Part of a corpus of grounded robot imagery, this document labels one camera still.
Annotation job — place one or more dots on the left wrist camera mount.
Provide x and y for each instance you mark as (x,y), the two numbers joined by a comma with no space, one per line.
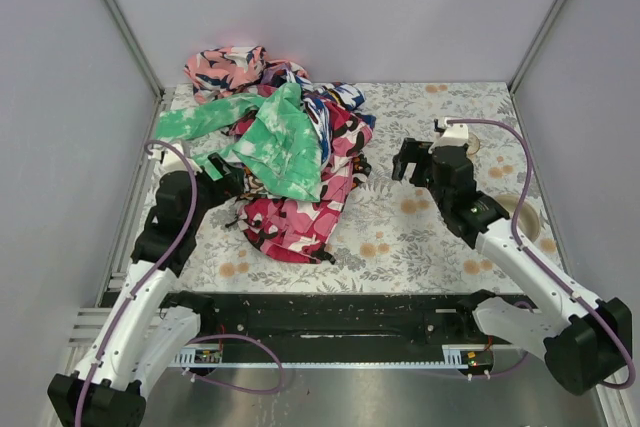
(167,160)

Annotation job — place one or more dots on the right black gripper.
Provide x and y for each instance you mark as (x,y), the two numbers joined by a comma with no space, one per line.
(416,160)

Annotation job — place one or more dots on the aluminium frame post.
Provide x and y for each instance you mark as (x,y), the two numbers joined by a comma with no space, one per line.
(537,43)
(134,48)

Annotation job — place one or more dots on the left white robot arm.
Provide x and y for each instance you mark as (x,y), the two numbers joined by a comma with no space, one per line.
(111,384)

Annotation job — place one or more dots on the pink navy patterned cloth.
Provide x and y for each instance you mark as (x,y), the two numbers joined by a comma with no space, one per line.
(222,72)

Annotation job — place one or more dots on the amber drinking glass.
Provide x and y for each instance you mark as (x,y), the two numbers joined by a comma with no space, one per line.
(473,145)

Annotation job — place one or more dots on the right aluminium frame post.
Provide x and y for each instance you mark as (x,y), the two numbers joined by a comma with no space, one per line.
(537,43)

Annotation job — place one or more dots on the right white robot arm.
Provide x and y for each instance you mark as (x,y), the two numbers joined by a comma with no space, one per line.
(582,339)

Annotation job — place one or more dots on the green tie-dye cloth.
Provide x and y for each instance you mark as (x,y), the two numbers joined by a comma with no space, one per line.
(280,147)

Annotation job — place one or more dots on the white slotted cable duct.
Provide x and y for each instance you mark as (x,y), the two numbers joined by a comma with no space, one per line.
(323,353)

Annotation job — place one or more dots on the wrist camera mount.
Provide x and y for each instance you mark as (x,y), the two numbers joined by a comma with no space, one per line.
(450,133)
(167,160)

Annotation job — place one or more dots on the floral tablecloth mat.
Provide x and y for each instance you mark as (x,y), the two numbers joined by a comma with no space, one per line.
(390,237)

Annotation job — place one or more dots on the beige metal bowl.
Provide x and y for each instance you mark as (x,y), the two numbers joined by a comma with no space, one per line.
(528,219)

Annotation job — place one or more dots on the left aluminium frame post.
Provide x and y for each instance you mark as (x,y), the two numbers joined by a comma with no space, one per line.
(134,48)

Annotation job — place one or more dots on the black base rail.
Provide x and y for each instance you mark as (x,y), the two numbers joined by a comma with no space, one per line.
(412,317)

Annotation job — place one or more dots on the blue white patterned cloth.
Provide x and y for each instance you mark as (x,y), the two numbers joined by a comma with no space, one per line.
(315,101)

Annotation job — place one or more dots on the red pink camo cloth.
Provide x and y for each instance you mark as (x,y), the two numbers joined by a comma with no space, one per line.
(297,231)

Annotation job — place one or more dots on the black orange patterned cloth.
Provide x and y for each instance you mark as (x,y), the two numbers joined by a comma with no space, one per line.
(250,187)

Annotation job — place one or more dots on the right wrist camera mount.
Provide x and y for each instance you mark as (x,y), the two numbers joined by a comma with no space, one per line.
(450,133)

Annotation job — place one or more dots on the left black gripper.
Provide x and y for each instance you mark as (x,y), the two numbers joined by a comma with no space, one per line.
(218,177)

